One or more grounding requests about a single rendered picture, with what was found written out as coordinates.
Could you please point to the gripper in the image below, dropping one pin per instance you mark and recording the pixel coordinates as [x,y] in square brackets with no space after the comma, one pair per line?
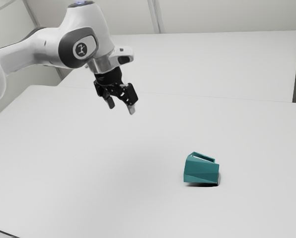
[111,79]

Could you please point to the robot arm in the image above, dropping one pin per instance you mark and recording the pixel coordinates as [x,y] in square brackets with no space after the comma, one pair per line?
[51,42]

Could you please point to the teal faceted mug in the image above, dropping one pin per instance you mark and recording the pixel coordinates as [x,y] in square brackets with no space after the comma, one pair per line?
[200,171]

